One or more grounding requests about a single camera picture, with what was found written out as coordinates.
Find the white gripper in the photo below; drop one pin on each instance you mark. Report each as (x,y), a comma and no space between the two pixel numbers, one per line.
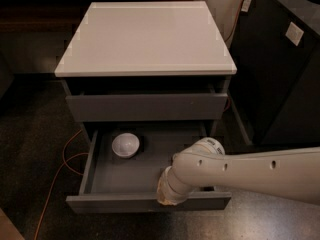
(165,188)

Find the grey drawer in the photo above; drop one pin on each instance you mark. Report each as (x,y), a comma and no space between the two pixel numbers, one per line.
(147,107)
(112,184)

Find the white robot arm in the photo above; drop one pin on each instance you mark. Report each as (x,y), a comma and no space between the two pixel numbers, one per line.
(292,174)

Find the grey top drawer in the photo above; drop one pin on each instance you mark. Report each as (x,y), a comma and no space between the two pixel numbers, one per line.
(147,107)

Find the white bowl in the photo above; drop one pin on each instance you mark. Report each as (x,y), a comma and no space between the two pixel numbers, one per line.
(125,145)

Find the grey cabinet with white top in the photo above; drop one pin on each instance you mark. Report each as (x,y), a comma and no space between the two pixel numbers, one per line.
(146,48)

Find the wooden board corner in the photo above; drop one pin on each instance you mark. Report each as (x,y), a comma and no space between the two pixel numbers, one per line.
(7,229)

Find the black bin cabinet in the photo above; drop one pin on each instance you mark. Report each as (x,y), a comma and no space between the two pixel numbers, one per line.
(276,89)

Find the white label on bin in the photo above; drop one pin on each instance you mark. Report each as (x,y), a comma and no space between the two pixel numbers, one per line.
(294,33)

